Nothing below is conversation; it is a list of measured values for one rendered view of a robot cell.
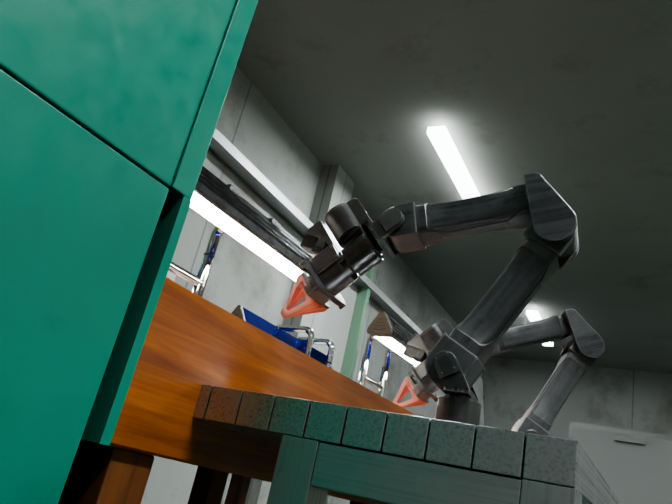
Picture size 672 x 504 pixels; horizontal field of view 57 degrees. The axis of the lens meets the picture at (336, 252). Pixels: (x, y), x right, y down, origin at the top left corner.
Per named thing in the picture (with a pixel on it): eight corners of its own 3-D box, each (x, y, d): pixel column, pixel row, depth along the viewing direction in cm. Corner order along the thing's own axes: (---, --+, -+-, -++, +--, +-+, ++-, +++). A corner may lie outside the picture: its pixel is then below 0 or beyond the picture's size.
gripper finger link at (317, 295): (260, 291, 107) (302, 259, 105) (283, 306, 112) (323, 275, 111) (273, 321, 103) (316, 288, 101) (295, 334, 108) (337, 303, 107)
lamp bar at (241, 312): (332, 373, 255) (336, 356, 258) (241, 324, 208) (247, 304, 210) (316, 372, 260) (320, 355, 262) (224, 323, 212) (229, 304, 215)
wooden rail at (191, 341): (533, 542, 198) (538, 482, 205) (82, 439, 59) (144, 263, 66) (496, 533, 205) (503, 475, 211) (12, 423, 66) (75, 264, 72)
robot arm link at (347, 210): (316, 210, 107) (373, 172, 106) (334, 232, 114) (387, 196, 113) (345, 259, 101) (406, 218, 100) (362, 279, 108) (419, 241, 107)
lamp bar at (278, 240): (330, 289, 151) (336, 263, 154) (148, 153, 104) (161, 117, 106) (304, 289, 156) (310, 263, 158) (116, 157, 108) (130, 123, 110)
